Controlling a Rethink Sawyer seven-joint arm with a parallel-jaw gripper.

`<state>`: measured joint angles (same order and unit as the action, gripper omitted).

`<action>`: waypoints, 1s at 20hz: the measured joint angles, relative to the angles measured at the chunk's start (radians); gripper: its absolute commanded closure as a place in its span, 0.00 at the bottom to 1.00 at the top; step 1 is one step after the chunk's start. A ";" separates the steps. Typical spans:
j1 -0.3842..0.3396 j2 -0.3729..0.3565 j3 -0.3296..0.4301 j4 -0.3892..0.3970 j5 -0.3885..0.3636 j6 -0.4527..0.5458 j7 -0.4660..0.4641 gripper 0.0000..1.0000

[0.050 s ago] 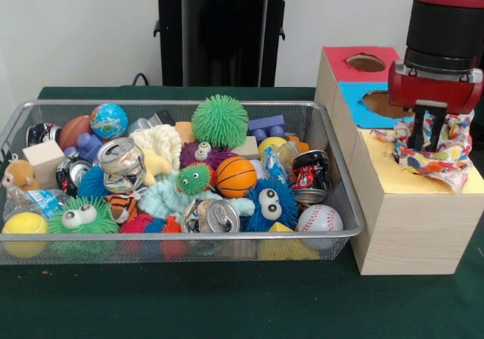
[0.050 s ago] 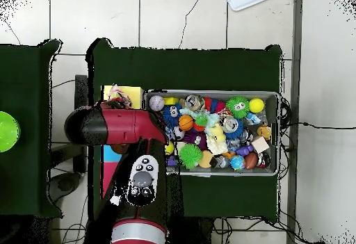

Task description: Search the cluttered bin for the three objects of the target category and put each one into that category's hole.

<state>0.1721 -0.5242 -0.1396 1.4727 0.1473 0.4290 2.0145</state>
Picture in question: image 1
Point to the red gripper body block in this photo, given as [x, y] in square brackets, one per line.
[435, 91]

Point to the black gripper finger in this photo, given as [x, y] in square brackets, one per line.
[419, 127]
[436, 131]

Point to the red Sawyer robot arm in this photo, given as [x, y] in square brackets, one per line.
[442, 25]

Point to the wooden box with three holes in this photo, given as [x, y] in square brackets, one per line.
[416, 233]

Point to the side table with green cloth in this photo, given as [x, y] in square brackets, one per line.
[478, 127]

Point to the crushed black red can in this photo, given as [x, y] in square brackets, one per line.
[312, 174]

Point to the white baseball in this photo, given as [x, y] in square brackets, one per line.
[319, 219]

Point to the blue spiky ball with eyes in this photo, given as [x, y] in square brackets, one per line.
[251, 210]

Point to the small orange basketball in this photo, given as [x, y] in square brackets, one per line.
[236, 177]

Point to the plain green spiky ball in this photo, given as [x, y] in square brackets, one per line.
[219, 121]

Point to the crushed silver drink can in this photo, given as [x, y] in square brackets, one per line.
[215, 218]

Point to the crushed can with pastel print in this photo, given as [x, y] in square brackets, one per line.
[121, 165]

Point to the globe print ball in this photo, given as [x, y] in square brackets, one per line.
[109, 121]

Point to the green spiky ball with eyes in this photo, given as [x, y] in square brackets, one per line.
[81, 218]

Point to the yellow foam ball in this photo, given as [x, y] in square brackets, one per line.
[24, 225]

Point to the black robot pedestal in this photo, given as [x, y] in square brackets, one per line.
[227, 44]

